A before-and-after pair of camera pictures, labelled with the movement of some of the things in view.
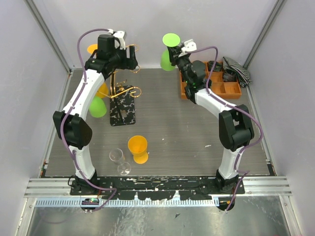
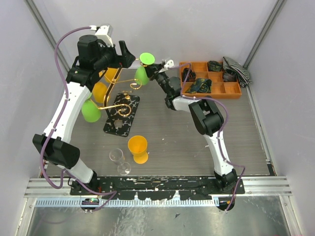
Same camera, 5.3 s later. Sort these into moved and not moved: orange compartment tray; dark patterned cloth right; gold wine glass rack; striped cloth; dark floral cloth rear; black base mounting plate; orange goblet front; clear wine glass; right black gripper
Moved: right black gripper; gold wine glass rack
Not moved: orange compartment tray; black base mounting plate; clear wine glass; dark patterned cloth right; striped cloth; orange goblet front; dark floral cloth rear
